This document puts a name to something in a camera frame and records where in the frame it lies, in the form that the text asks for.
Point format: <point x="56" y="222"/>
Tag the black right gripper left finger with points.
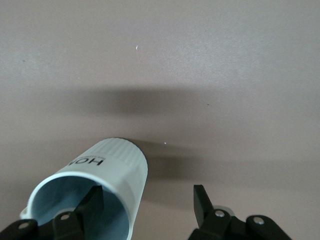
<point x="93" y="200"/>

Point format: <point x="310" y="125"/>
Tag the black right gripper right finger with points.
<point x="201" y="205"/>

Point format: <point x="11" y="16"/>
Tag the white mug with black lettering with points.
<point x="120" y="175"/>

